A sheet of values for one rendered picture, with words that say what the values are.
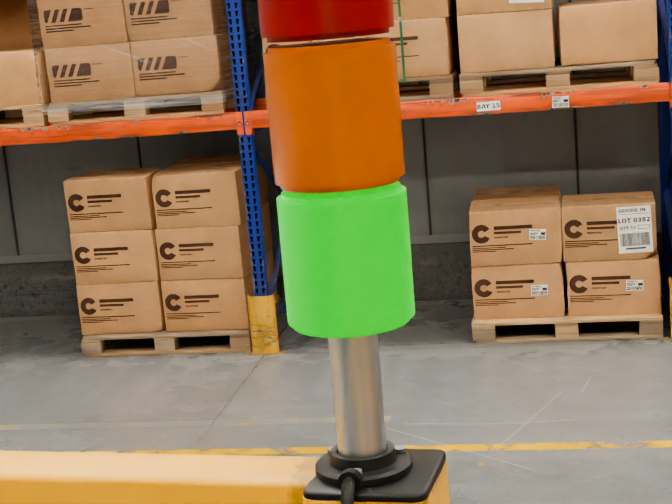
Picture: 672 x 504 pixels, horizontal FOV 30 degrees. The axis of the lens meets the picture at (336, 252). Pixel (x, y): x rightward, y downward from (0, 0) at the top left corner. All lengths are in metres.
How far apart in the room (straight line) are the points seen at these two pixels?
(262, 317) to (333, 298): 7.80
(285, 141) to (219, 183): 7.83
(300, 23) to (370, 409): 0.15
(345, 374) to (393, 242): 0.06
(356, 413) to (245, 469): 0.06
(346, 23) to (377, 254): 0.08
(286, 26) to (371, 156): 0.06
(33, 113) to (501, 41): 3.10
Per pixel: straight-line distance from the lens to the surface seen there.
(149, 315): 8.62
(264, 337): 8.30
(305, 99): 0.45
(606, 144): 9.29
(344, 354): 0.48
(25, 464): 0.56
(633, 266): 8.13
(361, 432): 0.49
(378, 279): 0.46
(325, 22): 0.45
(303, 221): 0.46
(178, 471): 0.53
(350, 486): 0.48
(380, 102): 0.46
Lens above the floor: 2.29
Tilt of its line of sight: 12 degrees down
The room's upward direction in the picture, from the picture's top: 5 degrees counter-clockwise
